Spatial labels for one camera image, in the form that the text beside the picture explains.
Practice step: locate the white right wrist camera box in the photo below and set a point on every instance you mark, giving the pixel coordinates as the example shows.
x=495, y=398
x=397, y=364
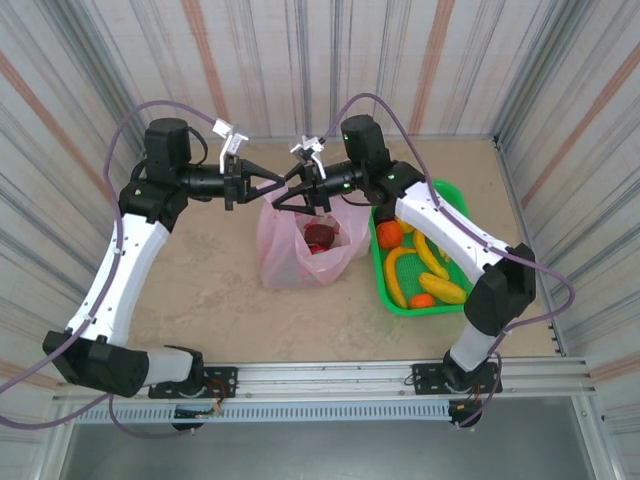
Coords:
x=310, y=150

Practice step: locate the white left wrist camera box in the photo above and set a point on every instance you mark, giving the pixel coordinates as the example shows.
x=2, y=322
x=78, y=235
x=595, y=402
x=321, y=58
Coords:
x=231, y=140

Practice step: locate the red green fake dragon fruit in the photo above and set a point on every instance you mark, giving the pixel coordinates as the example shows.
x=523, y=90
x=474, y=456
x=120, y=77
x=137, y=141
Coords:
x=320, y=249

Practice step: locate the small fake orange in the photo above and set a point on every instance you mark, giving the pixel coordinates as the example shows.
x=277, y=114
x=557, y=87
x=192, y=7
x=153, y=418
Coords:
x=422, y=301

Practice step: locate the plump yellow fake fruit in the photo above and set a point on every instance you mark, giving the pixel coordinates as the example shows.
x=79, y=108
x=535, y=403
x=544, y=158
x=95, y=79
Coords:
x=442, y=289

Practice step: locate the pink printed plastic bag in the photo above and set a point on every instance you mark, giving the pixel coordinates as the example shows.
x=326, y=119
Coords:
x=280, y=260

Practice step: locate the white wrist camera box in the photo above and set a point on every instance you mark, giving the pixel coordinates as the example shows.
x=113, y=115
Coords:
x=231, y=140
x=310, y=150

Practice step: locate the thin curved orange-yellow banana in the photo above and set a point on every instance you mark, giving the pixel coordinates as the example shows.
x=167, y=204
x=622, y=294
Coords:
x=392, y=280

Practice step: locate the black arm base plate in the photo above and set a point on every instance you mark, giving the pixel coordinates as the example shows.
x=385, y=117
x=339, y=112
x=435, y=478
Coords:
x=225, y=380
x=425, y=377

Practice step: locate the aluminium mounting rail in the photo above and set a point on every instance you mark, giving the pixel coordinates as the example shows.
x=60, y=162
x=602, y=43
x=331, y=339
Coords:
x=325, y=380

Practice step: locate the long yellow fake banana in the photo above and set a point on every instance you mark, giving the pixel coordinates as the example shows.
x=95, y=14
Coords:
x=430, y=255

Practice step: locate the aluminium enclosure frame bar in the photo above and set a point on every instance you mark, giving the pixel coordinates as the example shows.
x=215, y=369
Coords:
x=506, y=165
x=450, y=138

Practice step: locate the yellow wrinkled round fake fruit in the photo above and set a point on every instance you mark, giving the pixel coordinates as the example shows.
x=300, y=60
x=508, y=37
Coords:
x=405, y=226

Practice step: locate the dark maroon wrinkled fake fruit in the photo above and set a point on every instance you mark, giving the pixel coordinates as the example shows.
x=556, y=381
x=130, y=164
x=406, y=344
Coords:
x=319, y=235

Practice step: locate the large fake orange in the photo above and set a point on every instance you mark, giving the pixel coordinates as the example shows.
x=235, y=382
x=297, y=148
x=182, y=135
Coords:
x=390, y=235

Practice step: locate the green plastic basket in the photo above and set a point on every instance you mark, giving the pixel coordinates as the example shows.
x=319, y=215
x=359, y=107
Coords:
x=406, y=272

